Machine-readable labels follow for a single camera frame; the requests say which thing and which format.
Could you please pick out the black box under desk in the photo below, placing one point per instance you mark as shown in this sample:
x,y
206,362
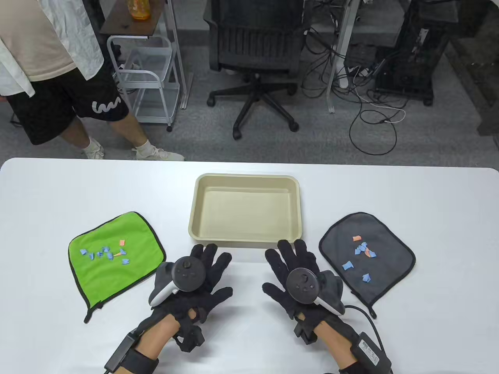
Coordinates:
x,y
360,54

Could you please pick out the black left wrist sensor box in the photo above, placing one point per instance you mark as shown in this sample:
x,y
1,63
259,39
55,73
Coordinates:
x,y
119,352

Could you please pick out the black wrist sensor box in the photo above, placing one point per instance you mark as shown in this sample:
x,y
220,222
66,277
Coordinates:
x,y
370,350
119,352

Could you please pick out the black glove module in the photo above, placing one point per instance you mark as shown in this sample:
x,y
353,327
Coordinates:
x,y
305,331
191,341

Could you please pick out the person's left hand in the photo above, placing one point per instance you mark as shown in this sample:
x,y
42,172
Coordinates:
x,y
216,280

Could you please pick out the orange bottle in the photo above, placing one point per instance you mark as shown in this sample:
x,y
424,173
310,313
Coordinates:
x,y
139,9

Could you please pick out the black computer tower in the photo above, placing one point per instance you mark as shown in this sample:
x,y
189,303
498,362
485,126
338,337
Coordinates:
x,y
413,50

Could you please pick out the person's right hand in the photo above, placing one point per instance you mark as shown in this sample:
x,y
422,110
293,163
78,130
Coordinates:
x,y
278,272

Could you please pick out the black right wrist sensor box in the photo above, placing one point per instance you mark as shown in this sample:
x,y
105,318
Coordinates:
x,y
370,350

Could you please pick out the brown wooden side table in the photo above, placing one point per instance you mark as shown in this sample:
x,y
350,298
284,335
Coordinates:
x,y
117,21

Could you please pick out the black office chair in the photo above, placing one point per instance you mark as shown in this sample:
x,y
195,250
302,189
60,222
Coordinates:
x,y
257,43

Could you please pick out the black left glove module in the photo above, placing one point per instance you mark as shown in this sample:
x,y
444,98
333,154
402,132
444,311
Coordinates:
x,y
191,341

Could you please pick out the paper scraps from green cloth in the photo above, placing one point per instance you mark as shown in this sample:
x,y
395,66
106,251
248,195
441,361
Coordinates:
x,y
122,242

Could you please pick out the paper scraps from grey cloth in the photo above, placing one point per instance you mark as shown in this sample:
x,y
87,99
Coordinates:
x,y
356,238

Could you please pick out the grey right hand controller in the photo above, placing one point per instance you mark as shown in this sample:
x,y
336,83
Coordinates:
x,y
302,284

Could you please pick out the white desk leg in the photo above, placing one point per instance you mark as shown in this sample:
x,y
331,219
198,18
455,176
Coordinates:
x,y
343,39
177,50

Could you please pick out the beige plastic tray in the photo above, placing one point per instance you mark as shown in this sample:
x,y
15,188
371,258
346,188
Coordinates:
x,y
245,210

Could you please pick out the grey left hand controller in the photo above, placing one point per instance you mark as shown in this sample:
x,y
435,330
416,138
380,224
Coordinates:
x,y
187,274

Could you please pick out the grey and blue hand towel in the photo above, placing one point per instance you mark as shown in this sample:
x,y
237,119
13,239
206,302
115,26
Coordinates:
x,y
390,257

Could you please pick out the white metal cart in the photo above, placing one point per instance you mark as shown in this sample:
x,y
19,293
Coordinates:
x,y
137,72

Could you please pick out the green hand towel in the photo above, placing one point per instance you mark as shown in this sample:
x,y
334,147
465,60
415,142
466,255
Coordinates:
x,y
113,280

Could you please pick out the black right glove module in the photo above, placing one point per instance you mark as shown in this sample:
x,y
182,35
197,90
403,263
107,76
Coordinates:
x,y
305,331

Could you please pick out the grey hand controller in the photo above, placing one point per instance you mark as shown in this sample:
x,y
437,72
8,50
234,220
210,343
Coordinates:
x,y
302,284
187,274

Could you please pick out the white sneaker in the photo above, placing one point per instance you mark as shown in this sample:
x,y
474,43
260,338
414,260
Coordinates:
x,y
94,150
156,152

